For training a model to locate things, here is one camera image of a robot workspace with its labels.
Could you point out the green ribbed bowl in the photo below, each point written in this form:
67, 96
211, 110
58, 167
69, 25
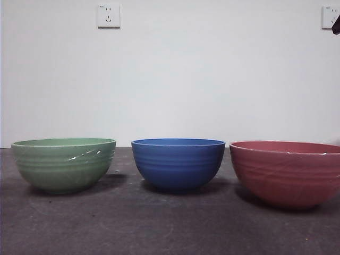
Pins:
61, 167

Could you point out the red ribbed bowl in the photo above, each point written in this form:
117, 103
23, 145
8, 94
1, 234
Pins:
287, 178

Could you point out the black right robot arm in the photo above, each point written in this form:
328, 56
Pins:
337, 26

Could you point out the blue ribbed bowl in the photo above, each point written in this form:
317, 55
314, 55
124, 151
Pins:
178, 164

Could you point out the white wall socket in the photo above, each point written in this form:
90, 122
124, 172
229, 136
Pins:
328, 18
108, 16

